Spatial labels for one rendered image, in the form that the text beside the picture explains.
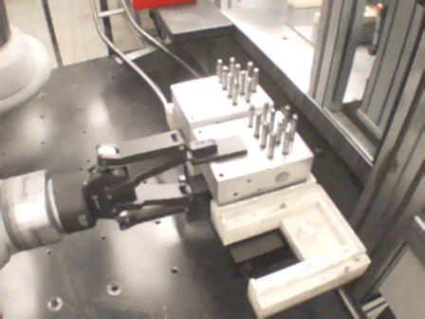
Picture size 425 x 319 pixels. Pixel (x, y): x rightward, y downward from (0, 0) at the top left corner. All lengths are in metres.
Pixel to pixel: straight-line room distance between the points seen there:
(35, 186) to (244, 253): 0.26
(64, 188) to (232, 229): 0.20
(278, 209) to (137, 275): 0.29
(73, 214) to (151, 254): 0.26
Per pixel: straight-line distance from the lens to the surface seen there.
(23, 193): 0.43
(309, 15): 0.82
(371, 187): 0.51
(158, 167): 0.42
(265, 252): 0.47
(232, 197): 0.44
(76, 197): 0.41
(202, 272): 0.62
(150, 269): 0.64
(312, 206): 0.47
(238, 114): 0.51
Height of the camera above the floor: 1.23
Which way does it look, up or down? 46 degrees down
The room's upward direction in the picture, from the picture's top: straight up
